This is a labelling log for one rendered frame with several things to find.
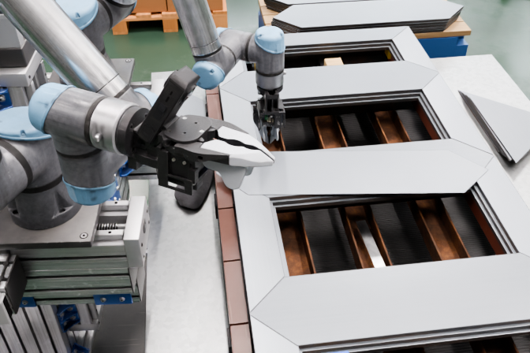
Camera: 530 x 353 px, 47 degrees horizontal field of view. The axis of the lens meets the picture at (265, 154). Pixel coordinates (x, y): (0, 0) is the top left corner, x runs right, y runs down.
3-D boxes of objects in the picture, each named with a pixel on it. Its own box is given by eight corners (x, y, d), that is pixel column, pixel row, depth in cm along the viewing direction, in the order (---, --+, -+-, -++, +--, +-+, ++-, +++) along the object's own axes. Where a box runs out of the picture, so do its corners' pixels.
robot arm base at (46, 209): (1, 231, 125) (-14, 195, 119) (20, 181, 137) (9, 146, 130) (76, 228, 126) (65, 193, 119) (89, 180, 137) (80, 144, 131)
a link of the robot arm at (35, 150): (78, 159, 127) (65, 105, 119) (35, 200, 118) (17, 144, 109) (31, 144, 131) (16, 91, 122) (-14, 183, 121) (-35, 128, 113)
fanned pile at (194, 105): (202, 83, 234) (201, 74, 231) (207, 146, 204) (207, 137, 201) (169, 85, 233) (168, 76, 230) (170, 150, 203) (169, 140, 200)
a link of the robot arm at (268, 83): (253, 62, 164) (284, 61, 165) (254, 77, 167) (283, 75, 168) (257, 77, 158) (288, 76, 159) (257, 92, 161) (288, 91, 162)
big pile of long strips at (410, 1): (436, -12, 274) (438, -25, 270) (471, 31, 243) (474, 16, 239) (258, -2, 266) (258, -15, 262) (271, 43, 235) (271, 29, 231)
